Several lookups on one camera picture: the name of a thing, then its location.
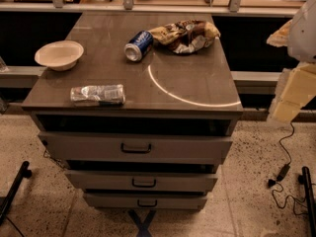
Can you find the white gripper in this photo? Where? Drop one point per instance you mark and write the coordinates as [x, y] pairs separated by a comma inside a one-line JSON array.
[[303, 34]]

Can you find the blue pepsi can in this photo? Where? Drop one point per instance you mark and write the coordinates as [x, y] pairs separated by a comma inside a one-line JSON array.
[[138, 46]]

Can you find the crumpled chip bag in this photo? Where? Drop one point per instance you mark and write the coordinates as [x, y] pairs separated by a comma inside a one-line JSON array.
[[186, 37]]

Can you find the black right stand leg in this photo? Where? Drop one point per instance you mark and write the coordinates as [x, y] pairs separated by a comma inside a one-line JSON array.
[[305, 180]]

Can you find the black stand leg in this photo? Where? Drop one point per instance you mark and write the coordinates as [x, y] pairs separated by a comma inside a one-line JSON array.
[[305, 180], [5, 203]]

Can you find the grey drawer cabinet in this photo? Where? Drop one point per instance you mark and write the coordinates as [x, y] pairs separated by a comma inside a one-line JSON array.
[[165, 94]]

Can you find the top grey drawer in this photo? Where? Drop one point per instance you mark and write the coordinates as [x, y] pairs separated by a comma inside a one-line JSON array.
[[136, 148]]

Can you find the grey drawer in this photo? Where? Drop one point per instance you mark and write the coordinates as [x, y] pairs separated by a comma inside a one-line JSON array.
[[136, 148], [141, 181], [145, 201]]

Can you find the white bowl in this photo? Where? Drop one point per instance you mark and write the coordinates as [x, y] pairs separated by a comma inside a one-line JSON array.
[[60, 55]]

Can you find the bottom grey drawer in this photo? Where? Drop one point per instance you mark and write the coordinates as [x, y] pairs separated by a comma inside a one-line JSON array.
[[145, 201]]

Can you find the middle grey drawer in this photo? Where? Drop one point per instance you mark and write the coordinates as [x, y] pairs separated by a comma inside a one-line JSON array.
[[141, 181]]

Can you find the black left stand leg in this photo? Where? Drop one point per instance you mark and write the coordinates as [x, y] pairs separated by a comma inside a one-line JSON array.
[[5, 203]]

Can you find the metal window rail frame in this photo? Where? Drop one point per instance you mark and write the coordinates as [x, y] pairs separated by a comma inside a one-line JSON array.
[[158, 4]]

